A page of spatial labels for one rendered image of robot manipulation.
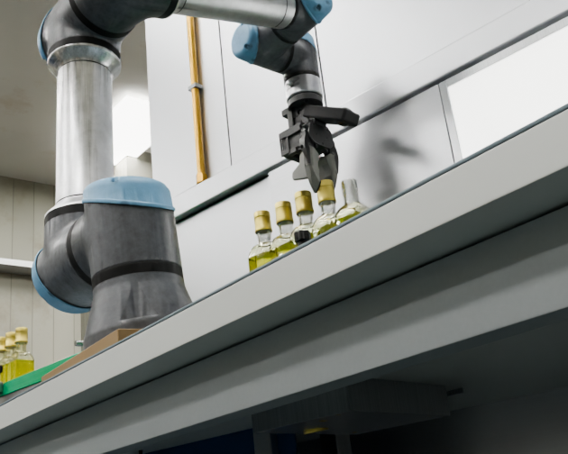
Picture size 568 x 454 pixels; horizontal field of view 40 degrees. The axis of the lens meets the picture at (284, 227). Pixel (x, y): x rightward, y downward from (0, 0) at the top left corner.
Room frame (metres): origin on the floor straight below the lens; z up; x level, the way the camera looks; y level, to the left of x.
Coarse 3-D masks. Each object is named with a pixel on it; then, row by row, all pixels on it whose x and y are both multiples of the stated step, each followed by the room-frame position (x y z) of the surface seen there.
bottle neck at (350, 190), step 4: (344, 180) 1.32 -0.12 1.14; (348, 180) 1.32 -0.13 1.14; (352, 180) 1.32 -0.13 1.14; (344, 184) 1.32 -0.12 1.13; (348, 184) 1.32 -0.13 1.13; (352, 184) 1.32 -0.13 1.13; (356, 184) 1.32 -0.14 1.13; (344, 188) 1.32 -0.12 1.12; (348, 188) 1.32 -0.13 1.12; (352, 188) 1.32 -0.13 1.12; (356, 188) 1.32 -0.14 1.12; (344, 192) 1.32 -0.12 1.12; (348, 192) 1.32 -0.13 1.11; (352, 192) 1.32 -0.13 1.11; (356, 192) 1.32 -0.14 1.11; (344, 196) 1.32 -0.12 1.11; (348, 196) 1.32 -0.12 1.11; (352, 196) 1.32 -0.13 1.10; (356, 196) 1.32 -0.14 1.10; (344, 200) 1.32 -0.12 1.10; (348, 200) 1.32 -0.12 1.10; (352, 200) 1.32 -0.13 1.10; (356, 200) 1.32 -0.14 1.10
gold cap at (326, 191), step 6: (324, 180) 1.35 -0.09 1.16; (330, 180) 1.36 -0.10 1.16; (324, 186) 1.35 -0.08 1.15; (330, 186) 1.36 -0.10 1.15; (318, 192) 1.36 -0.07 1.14; (324, 192) 1.35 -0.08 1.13; (330, 192) 1.35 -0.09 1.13; (318, 198) 1.36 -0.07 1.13; (324, 198) 1.35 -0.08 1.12; (330, 198) 1.35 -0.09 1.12; (318, 204) 1.37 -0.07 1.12
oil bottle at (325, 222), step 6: (324, 216) 1.35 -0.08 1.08; (330, 216) 1.34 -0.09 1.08; (318, 222) 1.35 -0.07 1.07; (324, 222) 1.34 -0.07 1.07; (330, 222) 1.33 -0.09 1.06; (312, 228) 1.36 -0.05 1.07; (318, 228) 1.35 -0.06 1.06; (324, 228) 1.34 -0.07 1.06; (330, 228) 1.33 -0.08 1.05; (312, 234) 1.37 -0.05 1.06; (318, 234) 1.35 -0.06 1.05
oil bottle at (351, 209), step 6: (348, 204) 1.31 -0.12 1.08; (354, 204) 1.30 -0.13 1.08; (360, 204) 1.31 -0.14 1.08; (342, 210) 1.31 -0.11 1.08; (348, 210) 1.30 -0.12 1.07; (354, 210) 1.29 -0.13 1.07; (360, 210) 1.30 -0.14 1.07; (336, 216) 1.32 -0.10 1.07; (342, 216) 1.31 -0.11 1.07; (348, 216) 1.30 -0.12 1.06; (336, 222) 1.32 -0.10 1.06
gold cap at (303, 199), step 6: (300, 192) 1.39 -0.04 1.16; (306, 192) 1.39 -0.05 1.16; (300, 198) 1.39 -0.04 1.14; (306, 198) 1.39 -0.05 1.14; (300, 204) 1.39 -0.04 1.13; (306, 204) 1.39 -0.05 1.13; (312, 204) 1.40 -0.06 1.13; (300, 210) 1.39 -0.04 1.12; (306, 210) 1.39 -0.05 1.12; (312, 210) 1.40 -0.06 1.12
